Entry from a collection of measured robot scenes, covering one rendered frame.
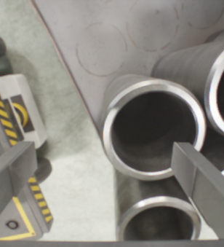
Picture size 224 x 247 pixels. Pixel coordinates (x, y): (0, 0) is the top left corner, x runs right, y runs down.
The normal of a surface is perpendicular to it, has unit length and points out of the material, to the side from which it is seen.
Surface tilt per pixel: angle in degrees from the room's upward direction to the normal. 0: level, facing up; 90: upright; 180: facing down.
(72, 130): 0
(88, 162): 0
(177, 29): 0
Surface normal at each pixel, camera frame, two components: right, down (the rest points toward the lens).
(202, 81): -0.99, -0.14
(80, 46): 0.02, 0.29
